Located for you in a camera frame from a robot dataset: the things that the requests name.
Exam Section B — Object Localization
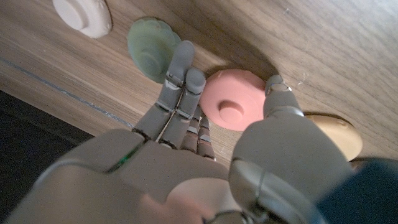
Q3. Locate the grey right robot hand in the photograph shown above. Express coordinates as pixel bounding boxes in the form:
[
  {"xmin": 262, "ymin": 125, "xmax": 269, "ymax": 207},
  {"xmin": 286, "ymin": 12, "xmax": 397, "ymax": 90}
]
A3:
[{"xmin": 4, "ymin": 40, "xmax": 354, "ymax": 224}]

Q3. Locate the salmon pink toy disk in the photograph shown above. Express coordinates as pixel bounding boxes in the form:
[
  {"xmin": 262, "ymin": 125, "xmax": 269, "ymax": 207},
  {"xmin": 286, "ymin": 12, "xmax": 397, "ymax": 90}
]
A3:
[{"xmin": 198, "ymin": 68, "xmax": 267, "ymax": 131}]

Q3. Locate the green toy disk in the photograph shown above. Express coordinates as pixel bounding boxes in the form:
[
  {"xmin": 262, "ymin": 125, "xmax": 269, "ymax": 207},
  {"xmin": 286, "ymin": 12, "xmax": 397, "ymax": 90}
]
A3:
[{"xmin": 126, "ymin": 17, "xmax": 183, "ymax": 84}]

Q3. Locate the pale pink toy disk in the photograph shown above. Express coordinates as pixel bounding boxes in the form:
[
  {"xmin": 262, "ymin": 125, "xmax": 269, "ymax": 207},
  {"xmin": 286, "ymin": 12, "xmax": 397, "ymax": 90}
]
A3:
[{"xmin": 52, "ymin": 0, "xmax": 113, "ymax": 39}]

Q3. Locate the large tan toy disk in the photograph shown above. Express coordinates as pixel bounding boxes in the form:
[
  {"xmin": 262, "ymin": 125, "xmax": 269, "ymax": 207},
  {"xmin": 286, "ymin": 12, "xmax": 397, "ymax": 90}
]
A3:
[{"xmin": 303, "ymin": 112, "xmax": 364, "ymax": 162}]

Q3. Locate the black backdrop cloth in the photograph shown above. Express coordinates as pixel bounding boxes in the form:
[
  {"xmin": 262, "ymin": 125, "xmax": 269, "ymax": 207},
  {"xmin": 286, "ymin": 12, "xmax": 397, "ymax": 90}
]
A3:
[{"xmin": 0, "ymin": 90, "xmax": 94, "ymax": 215}]

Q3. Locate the blue wrist mount block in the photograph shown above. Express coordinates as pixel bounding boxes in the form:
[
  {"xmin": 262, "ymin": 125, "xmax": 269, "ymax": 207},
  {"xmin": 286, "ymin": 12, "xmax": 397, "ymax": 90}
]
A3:
[{"xmin": 317, "ymin": 157, "xmax": 398, "ymax": 224}]

